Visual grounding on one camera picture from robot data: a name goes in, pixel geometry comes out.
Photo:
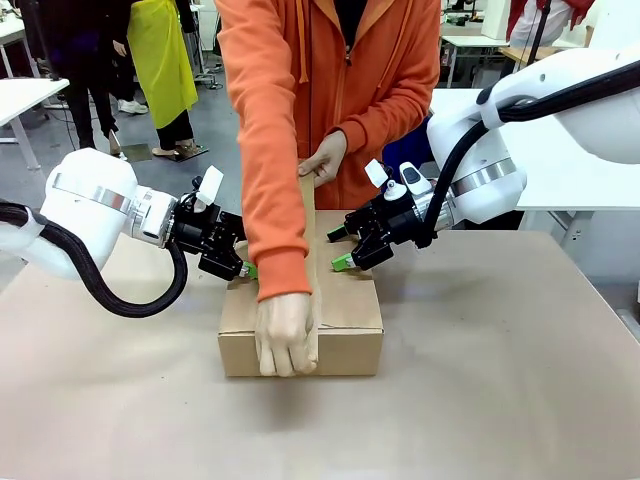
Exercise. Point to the black floor plate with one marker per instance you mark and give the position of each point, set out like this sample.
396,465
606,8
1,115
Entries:
189,151

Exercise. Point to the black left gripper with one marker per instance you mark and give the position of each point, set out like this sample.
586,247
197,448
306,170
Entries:
215,240

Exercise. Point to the person's left hand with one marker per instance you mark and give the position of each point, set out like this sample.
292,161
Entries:
327,157

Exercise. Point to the person's left forearm orange sleeve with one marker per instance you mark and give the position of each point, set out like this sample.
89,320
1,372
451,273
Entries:
385,125

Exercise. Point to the person's torso orange hoodie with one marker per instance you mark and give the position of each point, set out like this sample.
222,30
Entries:
325,65

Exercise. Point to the bystander in red white clothes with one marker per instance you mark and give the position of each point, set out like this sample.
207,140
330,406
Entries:
545,20

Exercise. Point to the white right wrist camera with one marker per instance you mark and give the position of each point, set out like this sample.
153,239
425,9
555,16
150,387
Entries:
376,174

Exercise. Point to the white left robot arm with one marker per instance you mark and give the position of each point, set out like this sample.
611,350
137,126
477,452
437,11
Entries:
90,210

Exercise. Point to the bystander in yellow apron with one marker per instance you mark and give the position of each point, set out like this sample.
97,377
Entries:
165,65

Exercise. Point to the bystander in black clothes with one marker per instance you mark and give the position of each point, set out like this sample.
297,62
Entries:
82,60

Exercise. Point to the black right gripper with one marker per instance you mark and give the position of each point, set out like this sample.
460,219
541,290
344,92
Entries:
385,225

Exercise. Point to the white table with metal legs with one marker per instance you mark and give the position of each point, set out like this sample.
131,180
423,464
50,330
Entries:
27,97

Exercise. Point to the white background workbench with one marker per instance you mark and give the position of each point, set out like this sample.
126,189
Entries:
470,45

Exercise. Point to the white sneaker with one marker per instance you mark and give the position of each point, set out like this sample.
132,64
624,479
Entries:
132,106

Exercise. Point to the brown cardboard box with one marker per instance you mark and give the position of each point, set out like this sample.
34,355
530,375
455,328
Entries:
345,310

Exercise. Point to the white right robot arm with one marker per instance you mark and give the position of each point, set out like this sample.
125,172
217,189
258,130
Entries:
550,85

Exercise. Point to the black tripod pole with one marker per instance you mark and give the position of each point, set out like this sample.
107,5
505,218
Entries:
539,30

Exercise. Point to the person's right forearm orange sleeve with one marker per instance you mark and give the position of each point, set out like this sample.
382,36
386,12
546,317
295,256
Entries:
272,225

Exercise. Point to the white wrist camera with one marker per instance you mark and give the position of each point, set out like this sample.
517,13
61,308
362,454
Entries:
211,182
376,174

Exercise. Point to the person's right hand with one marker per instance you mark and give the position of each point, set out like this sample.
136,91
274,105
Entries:
282,335

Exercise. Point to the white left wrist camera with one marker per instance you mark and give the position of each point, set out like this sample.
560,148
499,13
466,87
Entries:
211,182

